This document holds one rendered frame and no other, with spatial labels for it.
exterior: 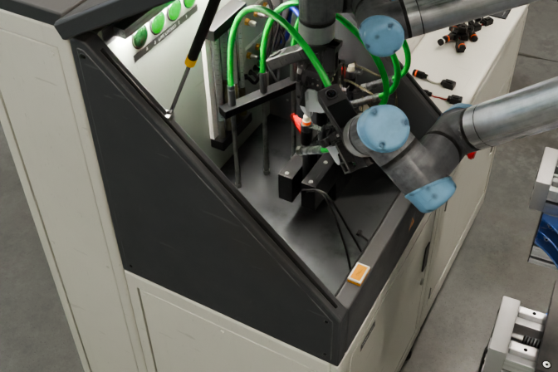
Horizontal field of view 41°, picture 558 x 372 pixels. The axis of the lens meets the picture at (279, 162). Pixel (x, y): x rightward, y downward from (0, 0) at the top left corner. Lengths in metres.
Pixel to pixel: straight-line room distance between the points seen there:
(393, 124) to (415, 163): 0.08
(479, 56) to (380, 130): 1.10
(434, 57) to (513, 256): 1.08
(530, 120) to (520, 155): 2.26
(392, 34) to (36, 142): 0.83
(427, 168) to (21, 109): 0.91
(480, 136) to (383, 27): 0.27
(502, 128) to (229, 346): 0.92
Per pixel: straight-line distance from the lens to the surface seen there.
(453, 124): 1.29
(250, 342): 1.79
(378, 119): 1.18
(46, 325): 2.86
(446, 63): 2.20
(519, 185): 3.33
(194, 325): 1.87
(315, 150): 1.58
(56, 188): 1.83
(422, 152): 1.22
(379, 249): 1.68
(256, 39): 2.00
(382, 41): 1.39
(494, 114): 1.24
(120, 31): 1.48
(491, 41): 2.33
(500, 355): 1.52
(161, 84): 1.68
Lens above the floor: 2.20
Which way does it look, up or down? 42 degrees down
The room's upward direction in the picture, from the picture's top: 1 degrees counter-clockwise
